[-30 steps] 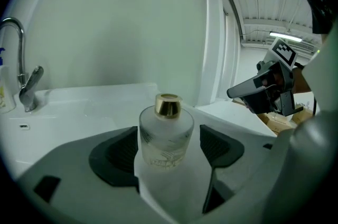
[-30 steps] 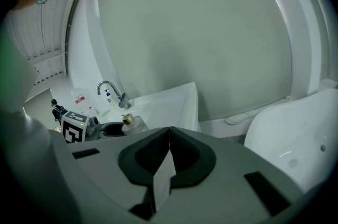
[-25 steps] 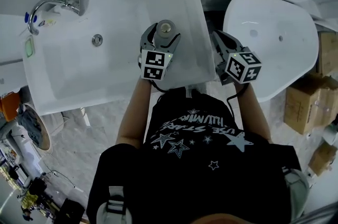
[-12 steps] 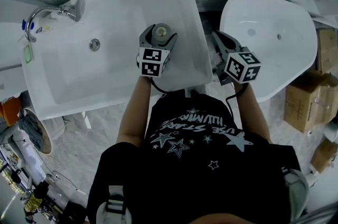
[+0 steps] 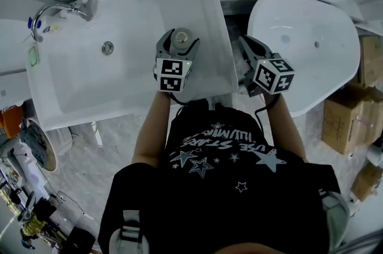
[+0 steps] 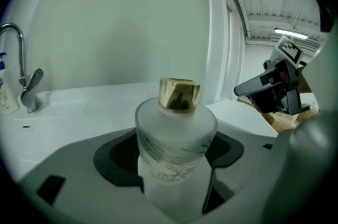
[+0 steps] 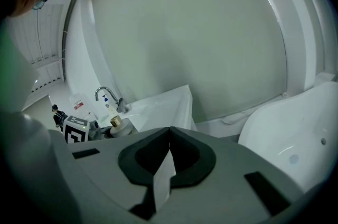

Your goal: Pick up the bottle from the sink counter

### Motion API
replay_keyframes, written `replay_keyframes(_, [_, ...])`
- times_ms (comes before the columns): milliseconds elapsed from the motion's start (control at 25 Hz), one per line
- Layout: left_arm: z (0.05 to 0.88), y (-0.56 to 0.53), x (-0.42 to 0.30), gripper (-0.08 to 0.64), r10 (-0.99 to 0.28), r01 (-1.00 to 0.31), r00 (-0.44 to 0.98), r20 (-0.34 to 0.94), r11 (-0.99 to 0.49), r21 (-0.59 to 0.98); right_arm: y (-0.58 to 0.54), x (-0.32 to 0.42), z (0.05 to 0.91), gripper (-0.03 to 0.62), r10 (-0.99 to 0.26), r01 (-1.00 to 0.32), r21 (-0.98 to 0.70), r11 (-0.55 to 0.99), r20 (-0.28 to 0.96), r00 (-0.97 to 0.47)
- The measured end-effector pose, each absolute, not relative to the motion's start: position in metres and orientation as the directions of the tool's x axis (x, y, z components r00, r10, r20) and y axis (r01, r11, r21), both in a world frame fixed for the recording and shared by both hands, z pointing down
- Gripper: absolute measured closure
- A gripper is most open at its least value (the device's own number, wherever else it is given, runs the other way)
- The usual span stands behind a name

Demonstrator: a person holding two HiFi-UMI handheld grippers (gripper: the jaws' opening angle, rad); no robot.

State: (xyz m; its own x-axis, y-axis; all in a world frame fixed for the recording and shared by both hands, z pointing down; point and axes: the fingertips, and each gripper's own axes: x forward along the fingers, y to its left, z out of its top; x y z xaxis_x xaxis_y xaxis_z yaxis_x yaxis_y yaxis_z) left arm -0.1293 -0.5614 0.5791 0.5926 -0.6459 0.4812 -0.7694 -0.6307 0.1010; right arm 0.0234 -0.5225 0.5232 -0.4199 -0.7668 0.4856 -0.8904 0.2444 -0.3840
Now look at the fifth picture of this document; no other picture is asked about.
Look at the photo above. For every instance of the small cardboard box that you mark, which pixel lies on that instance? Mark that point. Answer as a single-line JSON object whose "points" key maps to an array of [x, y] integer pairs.
{"points": [[366, 182]]}

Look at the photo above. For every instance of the grey shoulder pad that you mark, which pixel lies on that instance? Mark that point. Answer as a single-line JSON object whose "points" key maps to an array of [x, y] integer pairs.
{"points": [[336, 217]]}

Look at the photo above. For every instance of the white sink counter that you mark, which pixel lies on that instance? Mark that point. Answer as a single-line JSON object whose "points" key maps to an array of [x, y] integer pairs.
{"points": [[134, 25]]}

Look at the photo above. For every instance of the blue round tag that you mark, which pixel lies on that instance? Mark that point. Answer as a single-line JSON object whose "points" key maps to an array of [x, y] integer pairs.
{"points": [[30, 22]]}

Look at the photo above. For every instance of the chrome faucet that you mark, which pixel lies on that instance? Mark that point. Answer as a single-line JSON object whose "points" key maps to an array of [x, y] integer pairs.
{"points": [[57, 8]]}

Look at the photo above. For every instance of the clear bottle with metal cap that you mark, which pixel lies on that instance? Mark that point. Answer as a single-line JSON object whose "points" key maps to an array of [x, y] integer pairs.
{"points": [[183, 36]]}

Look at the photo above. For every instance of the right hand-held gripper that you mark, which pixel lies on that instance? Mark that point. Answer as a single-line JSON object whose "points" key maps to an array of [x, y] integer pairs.
{"points": [[273, 76]]}

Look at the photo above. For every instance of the person's right forearm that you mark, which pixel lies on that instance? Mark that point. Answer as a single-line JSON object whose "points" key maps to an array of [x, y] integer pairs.
{"points": [[288, 130]]}

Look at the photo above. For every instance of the oval wood-rimmed basin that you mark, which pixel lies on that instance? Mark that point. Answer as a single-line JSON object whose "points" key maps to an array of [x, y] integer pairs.
{"points": [[39, 145]]}

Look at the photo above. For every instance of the large cardboard box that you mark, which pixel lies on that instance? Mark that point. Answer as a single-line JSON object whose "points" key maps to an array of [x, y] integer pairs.
{"points": [[347, 124]]}

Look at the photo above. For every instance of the orange container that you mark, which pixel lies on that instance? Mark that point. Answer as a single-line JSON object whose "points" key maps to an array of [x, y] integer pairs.
{"points": [[11, 122]]}

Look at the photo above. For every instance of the person's left forearm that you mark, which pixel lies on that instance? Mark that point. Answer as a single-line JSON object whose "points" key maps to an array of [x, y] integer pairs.
{"points": [[151, 130]]}

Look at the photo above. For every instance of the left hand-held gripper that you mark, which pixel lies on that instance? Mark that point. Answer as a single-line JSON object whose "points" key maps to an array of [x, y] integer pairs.
{"points": [[172, 73]]}

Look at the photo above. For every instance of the black star print shirt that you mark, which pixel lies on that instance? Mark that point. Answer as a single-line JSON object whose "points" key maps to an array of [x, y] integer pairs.
{"points": [[215, 205]]}

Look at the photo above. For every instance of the chrome sink drain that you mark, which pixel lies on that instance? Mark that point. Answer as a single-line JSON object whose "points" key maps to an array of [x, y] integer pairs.
{"points": [[107, 47]]}

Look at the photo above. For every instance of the white oval basin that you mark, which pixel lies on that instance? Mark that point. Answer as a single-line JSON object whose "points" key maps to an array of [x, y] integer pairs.
{"points": [[311, 67]]}

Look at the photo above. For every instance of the green soap dish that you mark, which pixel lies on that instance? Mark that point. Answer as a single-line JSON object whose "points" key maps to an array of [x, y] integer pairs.
{"points": [[33, 55]]}

